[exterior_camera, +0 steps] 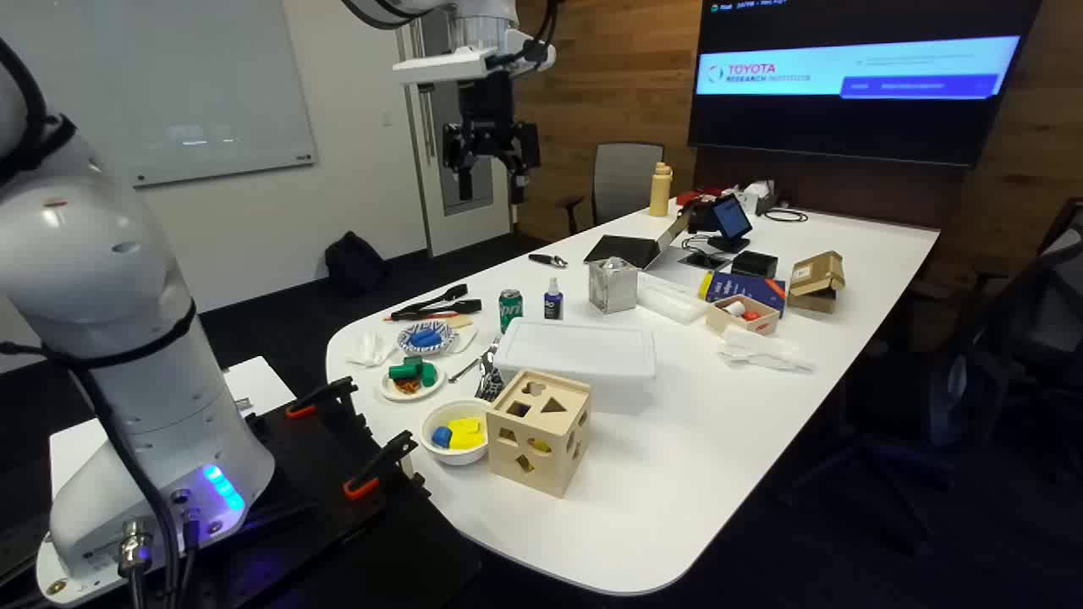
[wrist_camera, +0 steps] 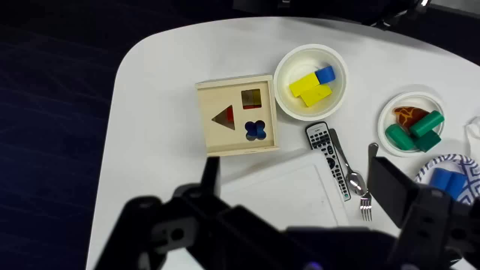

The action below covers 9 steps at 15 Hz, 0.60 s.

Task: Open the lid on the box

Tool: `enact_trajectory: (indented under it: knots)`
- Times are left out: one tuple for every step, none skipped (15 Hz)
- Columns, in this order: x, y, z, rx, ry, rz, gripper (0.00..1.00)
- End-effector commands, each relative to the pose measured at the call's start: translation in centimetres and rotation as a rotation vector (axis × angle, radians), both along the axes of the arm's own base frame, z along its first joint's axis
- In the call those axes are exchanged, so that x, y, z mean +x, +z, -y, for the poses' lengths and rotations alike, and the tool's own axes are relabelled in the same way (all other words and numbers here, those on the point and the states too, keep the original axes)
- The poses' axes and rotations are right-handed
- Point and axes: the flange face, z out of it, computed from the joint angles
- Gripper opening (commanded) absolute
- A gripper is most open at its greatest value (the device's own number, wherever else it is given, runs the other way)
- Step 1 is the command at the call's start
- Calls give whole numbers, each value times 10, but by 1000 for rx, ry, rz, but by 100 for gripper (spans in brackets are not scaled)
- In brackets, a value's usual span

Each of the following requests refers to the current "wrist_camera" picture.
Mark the silver metal spoon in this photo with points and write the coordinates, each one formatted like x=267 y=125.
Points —
x=354 y=181

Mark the green wooden block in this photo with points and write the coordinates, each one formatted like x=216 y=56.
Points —
x=429 y=142
x=399 y=137

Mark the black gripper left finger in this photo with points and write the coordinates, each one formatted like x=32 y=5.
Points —
x=200 y=226

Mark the orange patterned wooden piece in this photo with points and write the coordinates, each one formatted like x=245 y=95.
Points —
x=405 y=116

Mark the silver metal fork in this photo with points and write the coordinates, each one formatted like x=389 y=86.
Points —
x=366 y=208

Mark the white crumpled plastic bag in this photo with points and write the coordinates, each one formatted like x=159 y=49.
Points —
x=474 y=137

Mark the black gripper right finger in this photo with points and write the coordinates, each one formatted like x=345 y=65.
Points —
x=425 y=220

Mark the grey remote control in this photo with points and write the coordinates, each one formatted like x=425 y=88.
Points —
x=318 y=136

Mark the white paper sheet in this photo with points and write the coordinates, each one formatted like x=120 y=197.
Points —
x=285 y=196

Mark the small blue wooden block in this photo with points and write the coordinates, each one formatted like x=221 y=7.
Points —
x=326 y=74

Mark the green wooden cylinder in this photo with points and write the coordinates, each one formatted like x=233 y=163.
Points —
x=426 y=124

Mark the white bowl with green blocks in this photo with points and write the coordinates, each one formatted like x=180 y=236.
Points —
x=387 y=113

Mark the blue patterned paper plate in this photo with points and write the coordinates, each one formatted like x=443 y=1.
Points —
x=473 y=170

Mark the yellow wooden block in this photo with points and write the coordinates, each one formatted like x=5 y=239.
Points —
x=315 y=95
x=302 y=85

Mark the black equipment base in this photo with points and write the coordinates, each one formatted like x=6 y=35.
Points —
x=320 y=8

